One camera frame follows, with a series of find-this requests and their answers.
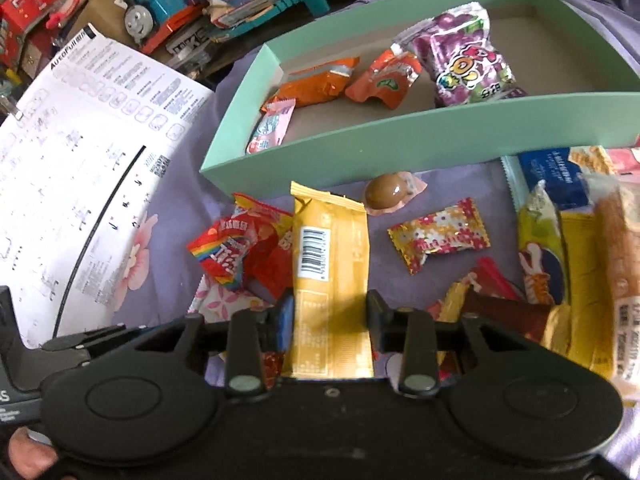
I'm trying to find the blue white snack packet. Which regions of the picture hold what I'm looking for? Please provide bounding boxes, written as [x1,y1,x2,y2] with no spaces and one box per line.
[501,146,603,213]

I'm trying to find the orange silver snack packet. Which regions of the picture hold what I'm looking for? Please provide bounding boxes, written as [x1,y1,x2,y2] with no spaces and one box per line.
[259,56,361,112]

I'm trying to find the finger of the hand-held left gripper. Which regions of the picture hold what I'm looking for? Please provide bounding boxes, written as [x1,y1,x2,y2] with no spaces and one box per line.
[41,324,129,356]

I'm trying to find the yellow snack packet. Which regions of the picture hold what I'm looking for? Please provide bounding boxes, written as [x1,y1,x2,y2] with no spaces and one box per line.
[290,181,377,381]

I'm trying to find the orange candy packet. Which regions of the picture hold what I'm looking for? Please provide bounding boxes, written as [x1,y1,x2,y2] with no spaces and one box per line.
[344,44,424,111]

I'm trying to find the small pink candy packet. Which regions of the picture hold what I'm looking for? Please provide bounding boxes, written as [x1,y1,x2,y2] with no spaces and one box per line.
[245,99,298,156]

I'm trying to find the red floral candy packet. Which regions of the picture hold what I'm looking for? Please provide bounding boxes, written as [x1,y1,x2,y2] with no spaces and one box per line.
[386,196,492,276]

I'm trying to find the mint green cardboard box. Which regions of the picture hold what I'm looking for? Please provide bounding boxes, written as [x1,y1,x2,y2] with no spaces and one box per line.
[200,0,640,196]

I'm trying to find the red cardboard box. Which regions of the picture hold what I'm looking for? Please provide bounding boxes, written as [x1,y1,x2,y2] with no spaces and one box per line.
[0,0,67,67]

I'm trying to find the person's left hand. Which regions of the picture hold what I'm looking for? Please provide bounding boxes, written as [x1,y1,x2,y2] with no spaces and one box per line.
[7,426,60,480]

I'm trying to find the yellow green snack bag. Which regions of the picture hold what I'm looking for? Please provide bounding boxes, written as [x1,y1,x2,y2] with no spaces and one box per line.
[516,181,572,307]

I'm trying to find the pink floral wrapper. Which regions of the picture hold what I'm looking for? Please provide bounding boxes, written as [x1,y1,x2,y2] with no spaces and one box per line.
[186,274,277,323]

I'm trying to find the purple floral cloth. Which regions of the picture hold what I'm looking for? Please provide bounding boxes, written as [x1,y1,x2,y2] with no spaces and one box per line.
[107,0,640,480]

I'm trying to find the brown snack packet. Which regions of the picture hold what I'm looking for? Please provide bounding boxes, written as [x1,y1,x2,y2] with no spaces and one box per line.
[459,289,557,343]

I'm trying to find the clear sausage snack packet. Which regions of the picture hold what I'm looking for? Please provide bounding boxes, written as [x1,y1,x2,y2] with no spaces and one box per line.
[579,174,640,382]

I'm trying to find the purple grape candy bag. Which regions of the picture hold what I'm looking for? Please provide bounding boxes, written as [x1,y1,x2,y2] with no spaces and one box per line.
[394,1,527,109]

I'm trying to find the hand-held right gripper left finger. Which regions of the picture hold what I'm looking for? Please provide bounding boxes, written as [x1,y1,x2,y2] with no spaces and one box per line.
[132,291,296,397]

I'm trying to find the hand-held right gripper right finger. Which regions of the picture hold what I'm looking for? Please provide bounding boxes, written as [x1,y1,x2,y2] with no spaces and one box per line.
[365,289,532,395]

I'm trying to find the chocolate jelly cup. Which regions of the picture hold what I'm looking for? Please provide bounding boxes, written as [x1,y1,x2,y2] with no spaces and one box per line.
[362,170,427,217]

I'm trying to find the red rainbow candy packet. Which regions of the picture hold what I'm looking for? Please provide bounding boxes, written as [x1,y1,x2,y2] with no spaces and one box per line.
[186,191,297,302]

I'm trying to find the pink snack packet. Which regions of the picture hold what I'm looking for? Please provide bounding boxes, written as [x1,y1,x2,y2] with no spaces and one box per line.
[606,146,640,177]

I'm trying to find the red stick packet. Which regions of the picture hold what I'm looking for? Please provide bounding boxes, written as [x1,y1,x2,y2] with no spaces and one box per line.
[469,256,527,302]

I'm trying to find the brown cardboard box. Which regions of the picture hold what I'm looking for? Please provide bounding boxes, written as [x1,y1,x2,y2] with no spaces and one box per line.
[75,0,146,48]

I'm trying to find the white instruction sheet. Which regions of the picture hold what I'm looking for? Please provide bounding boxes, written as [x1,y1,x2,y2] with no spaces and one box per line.
[0,22,217,350]

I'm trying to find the pink goggles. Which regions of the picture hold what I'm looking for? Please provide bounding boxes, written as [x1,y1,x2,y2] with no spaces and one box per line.
[44,0,99,30]

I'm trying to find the blue toy train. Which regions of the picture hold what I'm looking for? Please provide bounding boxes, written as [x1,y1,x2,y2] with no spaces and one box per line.
[121,0,213,55]

